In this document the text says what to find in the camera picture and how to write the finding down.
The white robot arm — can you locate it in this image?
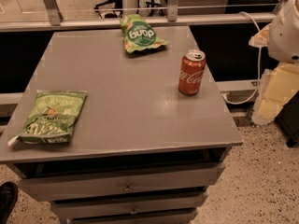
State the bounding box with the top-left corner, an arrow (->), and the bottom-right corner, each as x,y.
249,0 -> 299,125

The green dang chip bag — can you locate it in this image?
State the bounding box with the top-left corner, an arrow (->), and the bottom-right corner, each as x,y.
120,14 -> 168,53

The green jalapeno chip bag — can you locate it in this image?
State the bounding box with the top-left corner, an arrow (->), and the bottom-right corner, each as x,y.
7,91 -> 88,147

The top grey drawer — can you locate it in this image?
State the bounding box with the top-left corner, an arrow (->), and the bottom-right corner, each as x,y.
19,162 -> 225,202

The red coke can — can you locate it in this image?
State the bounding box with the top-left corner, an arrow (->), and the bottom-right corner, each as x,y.
178,49 -> 206,96

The middle grey drawer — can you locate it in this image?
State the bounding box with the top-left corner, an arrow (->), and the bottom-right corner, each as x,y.
50,191 -> 208,218

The white cable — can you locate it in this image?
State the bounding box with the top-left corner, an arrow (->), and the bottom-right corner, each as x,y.
221,11 -> 263,105

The black office chair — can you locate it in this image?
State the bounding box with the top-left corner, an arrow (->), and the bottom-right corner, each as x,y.
94,0 -> 122,19

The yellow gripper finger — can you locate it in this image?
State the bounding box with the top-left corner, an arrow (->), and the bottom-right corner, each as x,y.
249,24 -> 270,48
251,63 -> 299,125

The grey metal railing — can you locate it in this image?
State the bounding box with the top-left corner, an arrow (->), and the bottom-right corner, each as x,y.
0,0 -> 287,32

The grey drawer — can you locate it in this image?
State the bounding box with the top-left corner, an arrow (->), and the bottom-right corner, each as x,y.
50,191 -> 208,218
72,208 -> 197,224
19,162 -> 225,202

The black shoe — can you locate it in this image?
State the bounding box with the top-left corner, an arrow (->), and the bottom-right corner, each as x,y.
0,181 -> 18,224

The bottom grey drawer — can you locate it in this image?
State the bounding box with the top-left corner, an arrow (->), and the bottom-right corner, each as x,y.
72,208 -> 197,224

